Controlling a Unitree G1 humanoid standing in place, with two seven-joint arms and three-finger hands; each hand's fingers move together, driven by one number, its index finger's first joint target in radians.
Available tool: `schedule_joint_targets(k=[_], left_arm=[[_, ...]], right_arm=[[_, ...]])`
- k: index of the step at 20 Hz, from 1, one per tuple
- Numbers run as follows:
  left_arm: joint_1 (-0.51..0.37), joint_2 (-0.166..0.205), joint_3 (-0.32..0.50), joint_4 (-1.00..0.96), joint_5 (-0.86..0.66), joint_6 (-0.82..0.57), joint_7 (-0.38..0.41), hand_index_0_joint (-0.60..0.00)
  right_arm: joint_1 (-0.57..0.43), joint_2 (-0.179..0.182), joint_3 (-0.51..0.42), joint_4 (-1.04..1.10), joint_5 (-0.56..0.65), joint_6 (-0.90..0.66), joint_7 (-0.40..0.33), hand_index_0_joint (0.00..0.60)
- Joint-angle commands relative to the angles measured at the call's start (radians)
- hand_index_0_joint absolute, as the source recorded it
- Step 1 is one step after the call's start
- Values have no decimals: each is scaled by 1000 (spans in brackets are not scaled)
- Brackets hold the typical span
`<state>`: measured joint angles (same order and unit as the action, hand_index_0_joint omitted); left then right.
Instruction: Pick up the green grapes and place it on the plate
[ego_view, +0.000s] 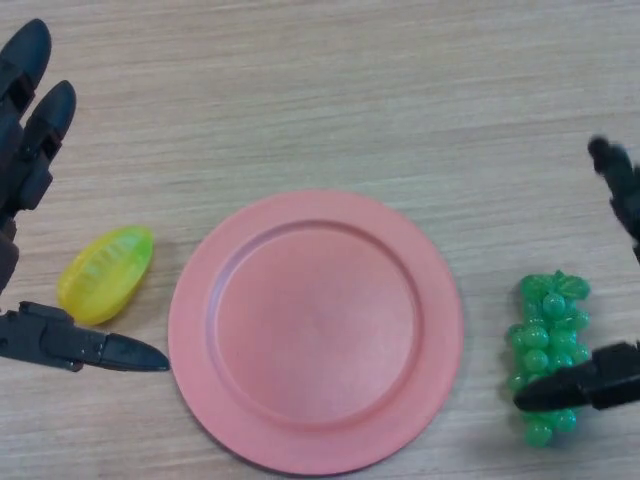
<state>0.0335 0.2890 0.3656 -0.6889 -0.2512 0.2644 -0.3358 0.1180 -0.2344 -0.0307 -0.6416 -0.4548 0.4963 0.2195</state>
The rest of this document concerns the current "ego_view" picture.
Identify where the pink round plate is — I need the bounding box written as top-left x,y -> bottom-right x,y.
167,188 -> 465,476

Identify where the green grapes bunch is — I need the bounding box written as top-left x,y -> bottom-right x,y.
505,269 -> 592,449

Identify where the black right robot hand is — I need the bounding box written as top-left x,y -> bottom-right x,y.
513,134 -> 640,412

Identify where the yellow green starfruit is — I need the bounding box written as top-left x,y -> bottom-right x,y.
57,225 -> 155,327

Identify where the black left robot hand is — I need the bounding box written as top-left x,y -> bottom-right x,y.
0,18 -> 171,374

